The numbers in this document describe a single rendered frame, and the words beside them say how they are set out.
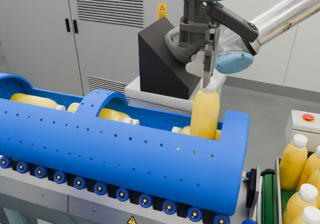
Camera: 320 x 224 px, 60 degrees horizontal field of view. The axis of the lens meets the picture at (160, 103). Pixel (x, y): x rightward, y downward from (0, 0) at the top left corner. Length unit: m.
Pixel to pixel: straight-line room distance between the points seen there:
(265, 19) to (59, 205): 0.89
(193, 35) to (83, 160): 0.45
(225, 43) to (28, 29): 2.55
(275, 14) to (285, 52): 2.54
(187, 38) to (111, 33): 1.92
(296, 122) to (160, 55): 0.51
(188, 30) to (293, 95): 3.04
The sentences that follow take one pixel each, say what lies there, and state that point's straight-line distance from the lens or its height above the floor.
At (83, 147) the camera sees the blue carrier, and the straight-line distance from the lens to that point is 0.79.
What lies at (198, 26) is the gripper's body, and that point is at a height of 1.47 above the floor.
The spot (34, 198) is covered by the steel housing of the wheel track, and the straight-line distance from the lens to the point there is 1.11.
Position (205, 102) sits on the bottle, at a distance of 0.68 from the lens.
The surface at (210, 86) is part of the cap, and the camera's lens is 0.68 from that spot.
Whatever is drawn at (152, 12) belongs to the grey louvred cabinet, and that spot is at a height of 1.15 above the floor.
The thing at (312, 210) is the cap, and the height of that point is 1.10.
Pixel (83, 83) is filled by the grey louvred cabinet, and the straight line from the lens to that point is 2.95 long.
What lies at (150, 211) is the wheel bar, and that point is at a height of 0.93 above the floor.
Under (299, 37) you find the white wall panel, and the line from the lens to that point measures 3.38.
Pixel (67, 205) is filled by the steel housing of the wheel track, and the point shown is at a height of 0.87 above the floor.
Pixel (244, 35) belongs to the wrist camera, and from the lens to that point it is 0.62.
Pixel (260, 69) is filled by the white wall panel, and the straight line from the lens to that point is 3.52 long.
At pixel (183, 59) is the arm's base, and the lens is 1.01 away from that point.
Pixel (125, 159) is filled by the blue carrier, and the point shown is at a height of 1.14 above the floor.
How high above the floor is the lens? 1.63
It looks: 31 degrees down
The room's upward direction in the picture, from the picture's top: straight up
